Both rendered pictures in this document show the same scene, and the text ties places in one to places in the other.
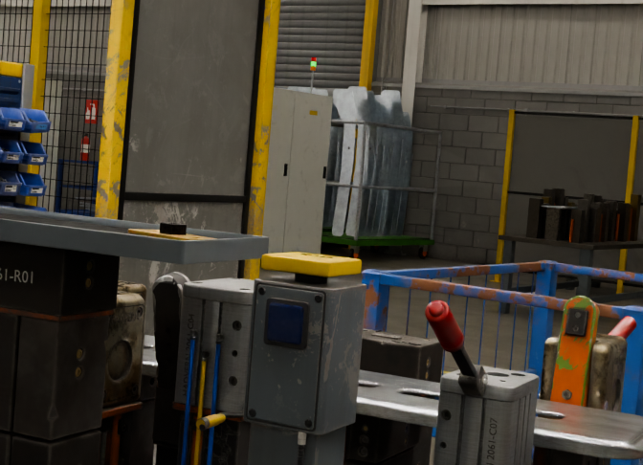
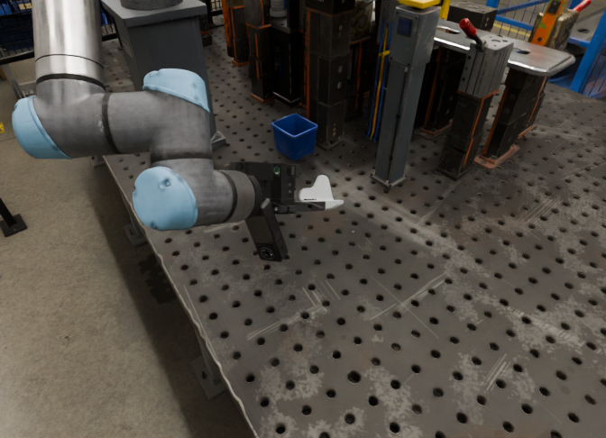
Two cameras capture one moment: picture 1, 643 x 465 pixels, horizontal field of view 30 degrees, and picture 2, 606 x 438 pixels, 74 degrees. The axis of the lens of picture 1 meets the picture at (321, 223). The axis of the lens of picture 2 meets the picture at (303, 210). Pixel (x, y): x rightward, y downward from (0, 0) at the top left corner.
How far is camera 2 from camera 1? 0.19 m
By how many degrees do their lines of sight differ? 43
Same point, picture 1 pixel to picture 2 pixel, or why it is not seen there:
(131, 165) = not seen: outside the picture
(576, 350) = (549, 20)
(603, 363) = (560, 26)
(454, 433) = (471, 65)
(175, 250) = not seen: outside the picture
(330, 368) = (418, 44)
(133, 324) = (368, 7)
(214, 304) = (392, 5)
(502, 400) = (491, 54)
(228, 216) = not seen: outside the picture
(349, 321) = (430, 25)
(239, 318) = not seen: hidden behind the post
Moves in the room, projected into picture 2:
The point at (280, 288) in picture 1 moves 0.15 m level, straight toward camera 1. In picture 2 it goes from (404, 12) to (389, 34)
